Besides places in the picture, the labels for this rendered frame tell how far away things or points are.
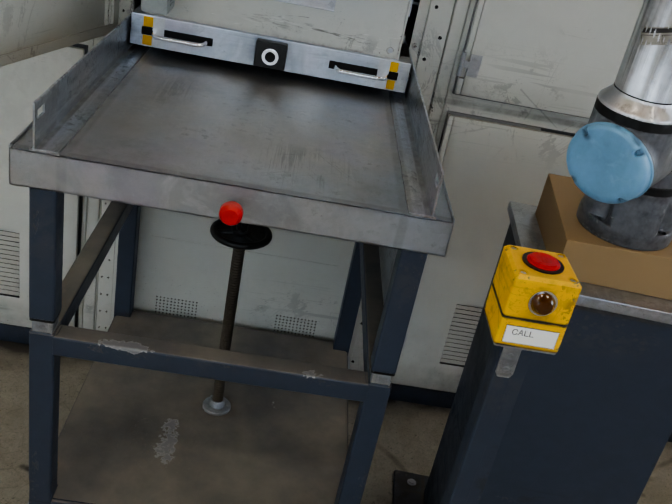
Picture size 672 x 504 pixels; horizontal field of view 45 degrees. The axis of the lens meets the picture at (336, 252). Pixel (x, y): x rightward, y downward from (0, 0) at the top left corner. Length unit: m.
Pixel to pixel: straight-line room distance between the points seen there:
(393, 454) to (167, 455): 0.61
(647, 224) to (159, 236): 1.13
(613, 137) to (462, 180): 0.78
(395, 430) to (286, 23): 1.04
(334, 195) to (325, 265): 0.81
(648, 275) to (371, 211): 0.46
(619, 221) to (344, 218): 0.43
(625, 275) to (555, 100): 0.60
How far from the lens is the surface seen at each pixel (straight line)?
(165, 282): 2.02
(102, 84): 1.44
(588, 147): 1.14
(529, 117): 1.84
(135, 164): 1.15
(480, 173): 1.85
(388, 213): 1.13
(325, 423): 1.78
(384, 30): 1.60
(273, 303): 2.01
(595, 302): 1.29
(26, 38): 1.61
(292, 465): 1.67
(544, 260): 0.97
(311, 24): 1.60
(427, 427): 2.13
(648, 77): 1.12
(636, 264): 1.32
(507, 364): 1.03
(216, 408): 1.76
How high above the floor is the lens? 1.31
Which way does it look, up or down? 28 degrees down
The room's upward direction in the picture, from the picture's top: 12 degrees clockwise
